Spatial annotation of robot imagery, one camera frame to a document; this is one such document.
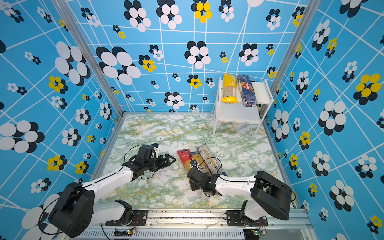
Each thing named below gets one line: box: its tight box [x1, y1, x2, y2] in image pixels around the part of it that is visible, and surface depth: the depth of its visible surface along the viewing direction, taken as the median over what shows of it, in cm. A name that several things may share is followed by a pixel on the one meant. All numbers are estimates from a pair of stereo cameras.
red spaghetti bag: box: [177, 148, 192, 173], surface depth 93 cm
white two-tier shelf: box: [213, 76, 274, 139], surface depth 88 cm
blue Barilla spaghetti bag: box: [238, 74, 257, 108], surface depth 82 cm
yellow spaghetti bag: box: [221, 73, 238, 104], surface depth 83 cm
